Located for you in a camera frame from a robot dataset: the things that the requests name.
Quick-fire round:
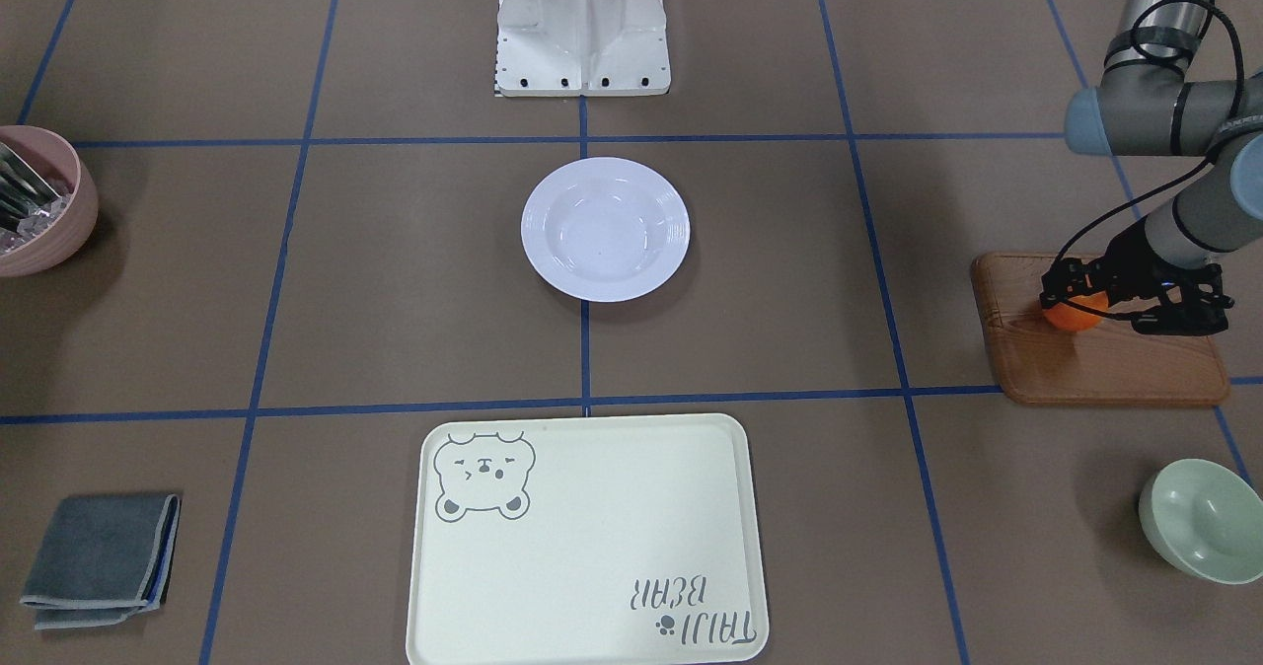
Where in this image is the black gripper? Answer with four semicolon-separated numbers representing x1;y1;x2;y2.
1038;250;1176;324

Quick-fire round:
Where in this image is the orange fruit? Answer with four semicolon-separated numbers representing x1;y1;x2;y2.
1042;291;1110;333

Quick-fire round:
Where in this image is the white round plate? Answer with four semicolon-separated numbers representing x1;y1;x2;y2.
520;156;692;304

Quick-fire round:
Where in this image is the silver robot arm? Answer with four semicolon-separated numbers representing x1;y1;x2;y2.
1038;0;1262;336

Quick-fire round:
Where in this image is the cream bear tray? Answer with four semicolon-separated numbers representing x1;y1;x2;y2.
405;413;770;664

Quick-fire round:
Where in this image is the wooden cutting board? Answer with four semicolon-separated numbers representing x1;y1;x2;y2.
971;252;1230;408

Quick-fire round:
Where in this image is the green ceramic bowl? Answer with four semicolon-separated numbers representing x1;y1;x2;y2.
1137;458;1262;586

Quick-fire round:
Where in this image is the grey folded cloth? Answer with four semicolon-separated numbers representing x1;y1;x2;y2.
19;491;182;630

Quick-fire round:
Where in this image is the pink bowl with ice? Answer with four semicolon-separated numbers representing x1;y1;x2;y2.
1;125;100;278

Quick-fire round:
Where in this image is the metal scoop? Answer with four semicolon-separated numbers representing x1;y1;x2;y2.
1;143;69;235

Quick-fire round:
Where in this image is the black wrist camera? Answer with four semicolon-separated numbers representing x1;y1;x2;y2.
1129;262;1235;336

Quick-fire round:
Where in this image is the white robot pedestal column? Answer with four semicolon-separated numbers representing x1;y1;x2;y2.
493;0;672;98

